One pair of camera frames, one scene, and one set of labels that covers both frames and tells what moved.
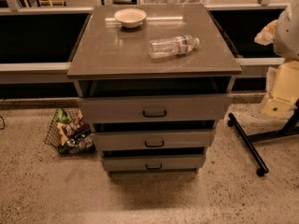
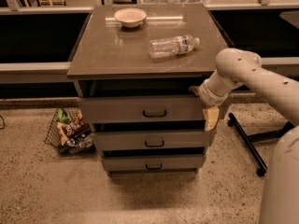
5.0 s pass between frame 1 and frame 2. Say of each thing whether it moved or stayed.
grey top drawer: stayed
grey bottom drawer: stayed
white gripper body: moved
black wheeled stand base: stayed
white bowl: stayed
